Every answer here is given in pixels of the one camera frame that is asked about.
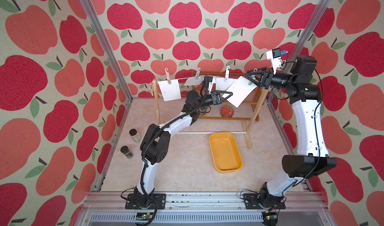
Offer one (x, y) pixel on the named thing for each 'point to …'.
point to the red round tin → (227, 111)
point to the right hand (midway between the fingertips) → (247, 78)
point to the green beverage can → (203, 109)
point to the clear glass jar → (134, 135)
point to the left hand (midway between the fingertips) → (233, 100)
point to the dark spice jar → (125, 150)
